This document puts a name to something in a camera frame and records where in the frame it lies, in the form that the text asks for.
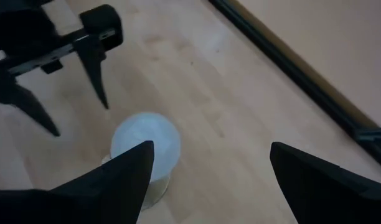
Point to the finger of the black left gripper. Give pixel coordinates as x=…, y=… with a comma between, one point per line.
x=92, y=59
x=19, y=96

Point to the light wooden desk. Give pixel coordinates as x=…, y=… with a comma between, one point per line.
x=333, y=46

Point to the metal lamp base with socket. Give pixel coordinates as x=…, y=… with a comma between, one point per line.
x=157, y=189

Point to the white frosted lightbulb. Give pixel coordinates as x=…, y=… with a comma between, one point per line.
x=147, y=133

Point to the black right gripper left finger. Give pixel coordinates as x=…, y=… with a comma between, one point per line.
x=109, y=193

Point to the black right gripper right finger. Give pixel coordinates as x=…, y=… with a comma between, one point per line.
x=327, y=196

